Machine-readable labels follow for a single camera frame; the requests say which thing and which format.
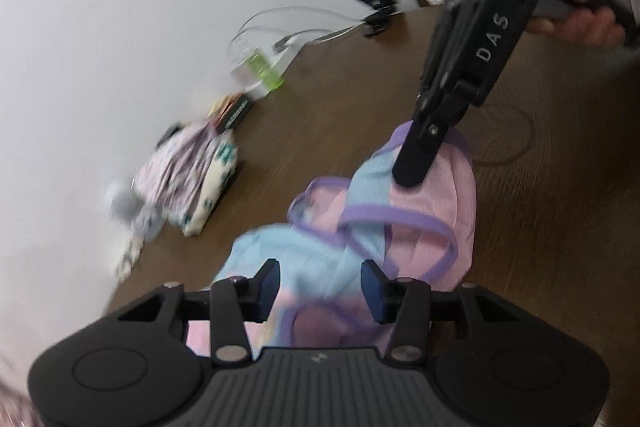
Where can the green liquid bottle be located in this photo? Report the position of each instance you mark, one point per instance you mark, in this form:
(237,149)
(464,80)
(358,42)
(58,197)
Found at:
(265,74)

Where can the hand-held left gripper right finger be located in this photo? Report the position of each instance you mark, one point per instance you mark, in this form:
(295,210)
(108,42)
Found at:
(374,294)

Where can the white power strip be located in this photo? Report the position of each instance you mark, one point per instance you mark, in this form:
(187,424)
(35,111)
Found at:
(127,257)
(289,56)

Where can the pink blue tank top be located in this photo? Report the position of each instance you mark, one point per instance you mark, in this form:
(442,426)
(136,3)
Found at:
(425,202)

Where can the white robot-shaped speaker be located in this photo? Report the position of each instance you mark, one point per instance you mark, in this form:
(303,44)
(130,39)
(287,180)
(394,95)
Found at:
(125,204)

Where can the folded cream flower-print cloth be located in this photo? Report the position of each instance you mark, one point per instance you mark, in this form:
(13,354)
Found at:
(210,194)

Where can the black clamp mount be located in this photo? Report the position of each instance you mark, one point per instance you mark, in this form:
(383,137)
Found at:
(380,9)

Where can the folded purple floral cloth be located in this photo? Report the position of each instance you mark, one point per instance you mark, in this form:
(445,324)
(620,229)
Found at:
(175,167)

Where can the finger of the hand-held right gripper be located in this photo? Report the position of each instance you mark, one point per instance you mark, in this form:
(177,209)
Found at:
(417,152)

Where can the person's pink patterned clothing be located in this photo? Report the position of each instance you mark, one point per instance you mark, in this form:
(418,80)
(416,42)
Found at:
(15,407)

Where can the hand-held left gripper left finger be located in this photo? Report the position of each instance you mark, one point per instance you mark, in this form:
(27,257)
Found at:
(267,287)

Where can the dark red box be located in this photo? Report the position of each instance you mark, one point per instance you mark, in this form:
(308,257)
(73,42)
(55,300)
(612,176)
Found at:
(239,112)

